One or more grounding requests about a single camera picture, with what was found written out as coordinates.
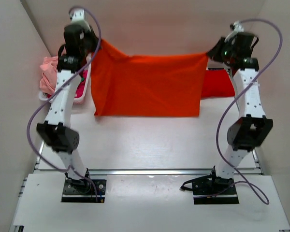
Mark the pink t shirt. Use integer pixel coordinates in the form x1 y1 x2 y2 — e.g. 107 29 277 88
39 56 58 95

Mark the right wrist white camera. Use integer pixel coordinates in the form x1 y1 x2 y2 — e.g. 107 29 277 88
224 21 244 42

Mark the magenta t shirt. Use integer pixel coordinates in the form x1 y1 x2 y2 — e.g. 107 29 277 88
74 70 88 101

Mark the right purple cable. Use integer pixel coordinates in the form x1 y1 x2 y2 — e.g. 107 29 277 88
193 18 283 205

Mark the folded red t shirt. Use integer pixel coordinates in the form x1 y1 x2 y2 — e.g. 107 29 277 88
201 69 235 99

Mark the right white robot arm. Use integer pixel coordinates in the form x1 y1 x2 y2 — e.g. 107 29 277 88
206 32 273 194

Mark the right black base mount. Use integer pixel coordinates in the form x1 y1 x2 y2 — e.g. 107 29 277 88
180 167 239 205

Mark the white plastic basket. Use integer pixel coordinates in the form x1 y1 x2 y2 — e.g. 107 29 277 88
39 56 91 104

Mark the orange t shirt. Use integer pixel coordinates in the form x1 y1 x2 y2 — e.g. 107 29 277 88
91 40 208 117

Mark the wrist white camera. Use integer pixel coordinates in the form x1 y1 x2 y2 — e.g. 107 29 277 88
224 21 244 42
69 8 86 24

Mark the purple cable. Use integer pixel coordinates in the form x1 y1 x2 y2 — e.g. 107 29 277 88
193 18 283 205
26 6 102 203

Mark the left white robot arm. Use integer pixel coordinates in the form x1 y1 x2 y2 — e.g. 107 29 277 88
36 24 100 194

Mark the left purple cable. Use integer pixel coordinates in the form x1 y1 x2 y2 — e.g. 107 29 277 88
26 6 102 203

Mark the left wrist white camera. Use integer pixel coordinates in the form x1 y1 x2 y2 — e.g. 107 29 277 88
69 8 86 24

